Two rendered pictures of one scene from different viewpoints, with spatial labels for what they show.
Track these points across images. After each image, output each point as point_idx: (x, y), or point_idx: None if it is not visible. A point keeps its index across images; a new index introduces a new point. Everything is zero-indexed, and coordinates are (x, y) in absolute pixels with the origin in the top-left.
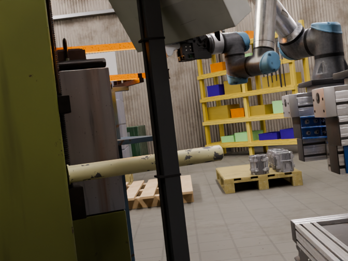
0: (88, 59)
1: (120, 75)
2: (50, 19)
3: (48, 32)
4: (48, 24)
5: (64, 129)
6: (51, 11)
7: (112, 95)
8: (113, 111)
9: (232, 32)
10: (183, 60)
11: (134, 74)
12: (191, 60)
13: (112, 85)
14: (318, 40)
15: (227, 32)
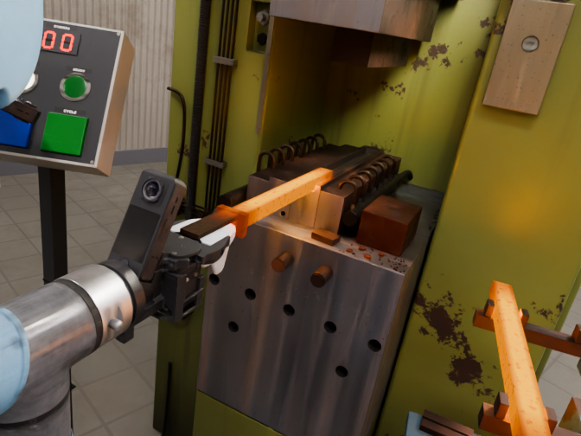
0: (235, 189)
1: (506, 356)
2: (182, 118)
3: (169, 130)
4: (170, 122)
5: None
6: (193, 108)
7: (575, 429)
8: (207, 271)
9: (10, 300)
10: (191, 307)
11: (513, 392)
12: (170, 322)
13: (271, 264)
14: None
15: (35, 291)
